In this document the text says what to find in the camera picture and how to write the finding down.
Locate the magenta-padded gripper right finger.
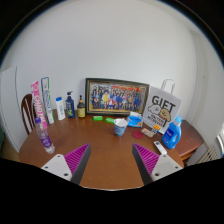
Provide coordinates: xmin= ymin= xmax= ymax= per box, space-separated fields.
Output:
xmin=131 ymin=143 xmax=184 ymax=186

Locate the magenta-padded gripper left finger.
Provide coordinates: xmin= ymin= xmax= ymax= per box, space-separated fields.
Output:
xmin=40 ymin=143 xmax=93 ymax=186

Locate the clear purple-label water bottle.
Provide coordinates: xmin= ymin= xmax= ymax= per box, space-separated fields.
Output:
xmin=34 ymin=116 xmax=56 ymax=155

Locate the white remote control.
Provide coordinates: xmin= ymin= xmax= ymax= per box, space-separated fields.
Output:
xmin=152 ymin=140 xmax=169 ymax=156

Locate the blue detergent bottle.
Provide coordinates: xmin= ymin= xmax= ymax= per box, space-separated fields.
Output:
xmin=161 ymin=115 xmax=184 ymax=150

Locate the colourful puzzle cube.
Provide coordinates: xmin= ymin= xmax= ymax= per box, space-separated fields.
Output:
xmin=151 ymin=124 xmax=161 ymax=135

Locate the small flat snack pack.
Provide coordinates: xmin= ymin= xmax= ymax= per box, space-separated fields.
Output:
xmin=139 ymin=127 xmax=156 ymax=139

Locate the flat round red coaster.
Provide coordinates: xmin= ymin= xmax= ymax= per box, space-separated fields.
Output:
xmin=131 ymin=129 xmax=145 ymax=140

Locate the white bottle with blue cap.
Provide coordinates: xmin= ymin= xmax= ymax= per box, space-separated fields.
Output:
xmin=54 ymin=96 xmax=67 ymax=121

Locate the white paper gift bag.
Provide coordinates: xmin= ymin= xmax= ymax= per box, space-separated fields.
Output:
xmin=142 ymin=78 xmax=183 ymax=135

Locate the blue patterned paper cup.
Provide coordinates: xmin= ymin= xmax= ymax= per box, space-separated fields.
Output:
xmin=113 ymin=117 xmax=130 ymax=138

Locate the dark blue pump bottle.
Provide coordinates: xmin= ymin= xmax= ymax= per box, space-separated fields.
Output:
xmin=64 ymin=90 xmax=76 ymax=119

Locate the dark wooden chair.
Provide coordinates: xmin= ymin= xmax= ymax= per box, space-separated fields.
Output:
xmin=20 ymin=93 xmax=38 ymax=135

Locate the dark bottle with yellow label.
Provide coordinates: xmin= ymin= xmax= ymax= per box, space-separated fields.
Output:
xmin=76 ymin=94 xmax=87 ymax=119

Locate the pink shuttlecock tube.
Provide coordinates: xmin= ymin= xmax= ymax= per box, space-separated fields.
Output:
xmin=30 ymin=79 xmax=48 ymax=130

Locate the white door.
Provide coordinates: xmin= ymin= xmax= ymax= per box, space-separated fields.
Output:
xmin=0 ymin=65 xmax=30 ymax=154

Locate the framed group photo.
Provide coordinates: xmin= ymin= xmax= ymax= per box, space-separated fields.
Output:
xmin=84 ymin=77 xmax=151 ymax=117

